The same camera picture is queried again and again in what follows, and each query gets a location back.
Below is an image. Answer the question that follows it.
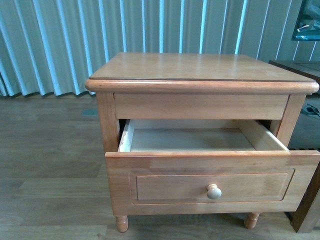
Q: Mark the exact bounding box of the clutter on floor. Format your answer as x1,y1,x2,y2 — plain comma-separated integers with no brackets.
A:
301,103,320,118

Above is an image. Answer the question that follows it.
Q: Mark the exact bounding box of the dark framed window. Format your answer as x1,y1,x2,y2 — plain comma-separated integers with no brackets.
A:
291,0,320,41

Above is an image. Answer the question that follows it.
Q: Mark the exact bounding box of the dark wooden side table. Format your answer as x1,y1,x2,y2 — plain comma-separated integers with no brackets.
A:
268,60,320,234

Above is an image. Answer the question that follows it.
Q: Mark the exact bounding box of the white pleated curtain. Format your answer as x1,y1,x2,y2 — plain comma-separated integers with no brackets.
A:
0,0,320,97

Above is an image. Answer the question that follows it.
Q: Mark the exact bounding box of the round wooden knob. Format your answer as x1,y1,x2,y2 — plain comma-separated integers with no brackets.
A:
206,183,222,200

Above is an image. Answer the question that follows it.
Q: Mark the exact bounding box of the wooden drawer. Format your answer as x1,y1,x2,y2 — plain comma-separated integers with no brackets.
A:
104,118,320,217

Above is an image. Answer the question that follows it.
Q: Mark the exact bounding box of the light wooden nightstand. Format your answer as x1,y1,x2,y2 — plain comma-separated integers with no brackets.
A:
84,51,320,233

